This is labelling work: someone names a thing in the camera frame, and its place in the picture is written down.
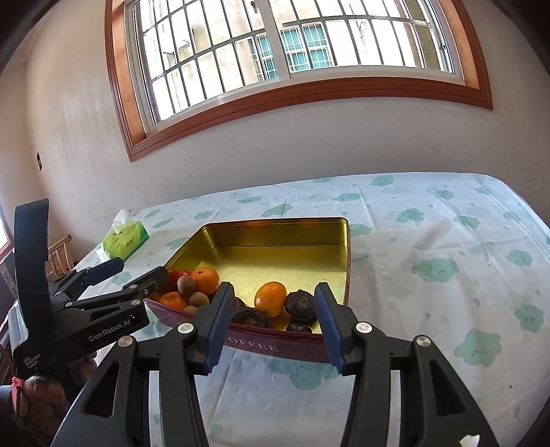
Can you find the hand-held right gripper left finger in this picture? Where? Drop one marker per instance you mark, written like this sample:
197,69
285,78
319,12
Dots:
218,329

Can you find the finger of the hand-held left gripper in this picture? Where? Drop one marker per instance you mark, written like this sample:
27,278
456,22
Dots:
103,268
150,279

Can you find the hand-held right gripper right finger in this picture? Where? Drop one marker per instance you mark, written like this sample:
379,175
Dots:
331,331

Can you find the red tomato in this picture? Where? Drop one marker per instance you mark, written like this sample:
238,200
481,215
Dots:
172,279
184,272

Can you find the orange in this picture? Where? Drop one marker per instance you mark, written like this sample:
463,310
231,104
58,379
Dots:
270,297
206,279
174,301

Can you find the dark brown mangosteen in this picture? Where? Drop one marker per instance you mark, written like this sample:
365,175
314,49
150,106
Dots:
250,318
239,303

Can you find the dark glossy plum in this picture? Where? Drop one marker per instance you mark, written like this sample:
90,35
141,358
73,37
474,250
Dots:
298,329

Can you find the brown kiwi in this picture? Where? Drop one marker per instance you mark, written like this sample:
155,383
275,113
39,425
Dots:
191,309
199,298
186,285

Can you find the dark water chestnut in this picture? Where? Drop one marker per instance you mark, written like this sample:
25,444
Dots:
300,304

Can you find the dark red metal tin box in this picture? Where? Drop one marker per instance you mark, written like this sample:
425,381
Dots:
279,262

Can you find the person's left forearm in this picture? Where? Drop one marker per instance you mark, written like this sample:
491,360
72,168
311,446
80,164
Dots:
15,432

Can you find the person's left hand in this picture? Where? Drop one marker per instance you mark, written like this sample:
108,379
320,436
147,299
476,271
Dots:
43,392

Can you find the green tissue pack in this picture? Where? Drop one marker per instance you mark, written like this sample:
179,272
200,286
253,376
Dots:
126,238

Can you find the light wooden chair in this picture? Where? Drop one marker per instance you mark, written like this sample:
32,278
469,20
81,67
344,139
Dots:
58,255

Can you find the cloud print tablecloth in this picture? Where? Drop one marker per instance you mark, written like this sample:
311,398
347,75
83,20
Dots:
429,240

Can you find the wooden framed window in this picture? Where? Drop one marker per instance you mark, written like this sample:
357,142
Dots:
300,88

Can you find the dark wall switch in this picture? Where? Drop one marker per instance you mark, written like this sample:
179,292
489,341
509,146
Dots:
38,161

